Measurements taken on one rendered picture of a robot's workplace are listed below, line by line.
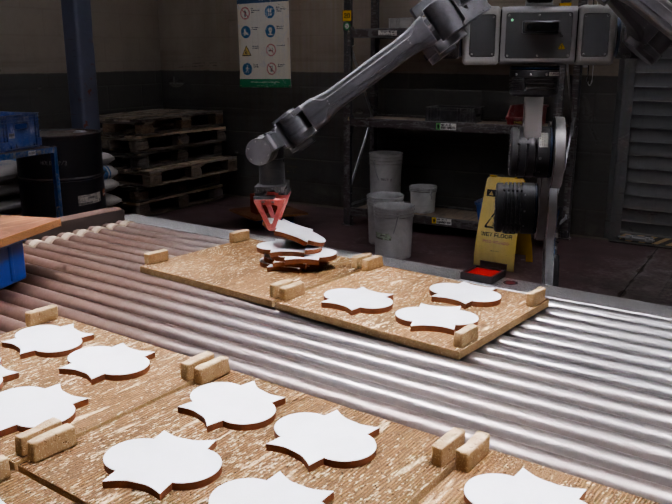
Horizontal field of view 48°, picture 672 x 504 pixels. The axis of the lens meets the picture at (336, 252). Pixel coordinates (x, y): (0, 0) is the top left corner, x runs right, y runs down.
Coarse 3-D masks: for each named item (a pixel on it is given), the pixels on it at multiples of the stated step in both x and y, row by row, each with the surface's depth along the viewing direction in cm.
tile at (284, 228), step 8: (264, 224) 169; (280, 224) 171; (288, 224) 173; (296, 224) 176; (280, 232) 165; (288, 232) 167; (296, 232) 169; (304, 232) 172; (312, 232) 174; (296, 240) 166; (304, 240) 165; (312, 240) 168; (320, 240) 170
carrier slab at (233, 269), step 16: (256, 240) 196; (176, 256) 181; (192, 256) 180; (208, 256) 180; (224, 256) 180; (240, 256) 180; (256, 256) 180; (144, 272) 172; (160, 272) 168; (176, 272) 167; (192, 272) 167; (208, 272) 167; (224, 272) 167; (240, 272) 167; (256, 272) 167; (272, 272) 167; (288, 272) 167; (304, 272) 167; (320, 272) 167; (336, 272) 167; (352, 272) 168; (208, 288) 159; (224, 288) 156; (240, 288) 156; (256, 288) 156; (272, 304) 148
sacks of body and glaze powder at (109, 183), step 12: (108, 156) 636; (0, 168) 551; (12, 168) 557; (108, 168) 635; (0, 180) 547; (12, 180) 557; (108, 180) 635; (0, 192) 550; (12, 192) 560; (0, 204) 555; (12, 204) 562; (108, 204) 637
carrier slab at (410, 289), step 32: (320, 288) 156; (352, 288) 156; (384, 288) 155; (416, 288) 155; (320, 320) 140; (352, 320) 137; (384, 320) 137; (480, 320) 137; (512, 320) 137; (448, 352) 124
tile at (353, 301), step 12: (348, 288) 152; (360, 288) 151; (324, 300) 147; (336, 300) 144; (348, 300) 144; (360, 300) 144; (372, 300) 144; (384, 300) 144; (348, 312) 140; (360, 312) 141; (372, 312) 140; (384, 312) 141
